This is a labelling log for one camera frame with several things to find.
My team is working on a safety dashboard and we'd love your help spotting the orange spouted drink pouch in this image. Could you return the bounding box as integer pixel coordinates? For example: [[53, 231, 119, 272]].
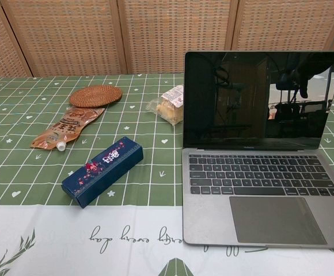
[[30, 106, 106, 152]]

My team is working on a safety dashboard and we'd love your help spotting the clear wrapped pastry packet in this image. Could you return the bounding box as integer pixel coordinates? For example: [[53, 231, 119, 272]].
[[146, 84, 184, 127]]

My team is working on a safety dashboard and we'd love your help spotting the green checked tablecloth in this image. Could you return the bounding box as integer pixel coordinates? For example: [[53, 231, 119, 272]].
[[0, 72, 334, 276]]

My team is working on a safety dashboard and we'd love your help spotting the dark blue printed box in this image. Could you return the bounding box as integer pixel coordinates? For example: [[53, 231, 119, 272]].
[[61, 136, 144, 209]]

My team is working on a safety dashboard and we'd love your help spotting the round woven rattan coaster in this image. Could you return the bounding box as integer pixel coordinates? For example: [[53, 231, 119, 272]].
[[70, 86, 122, 108]]

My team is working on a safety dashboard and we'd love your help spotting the silver laptop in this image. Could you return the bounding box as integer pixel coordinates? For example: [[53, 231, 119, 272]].
[[181, 51, 334, 250]]

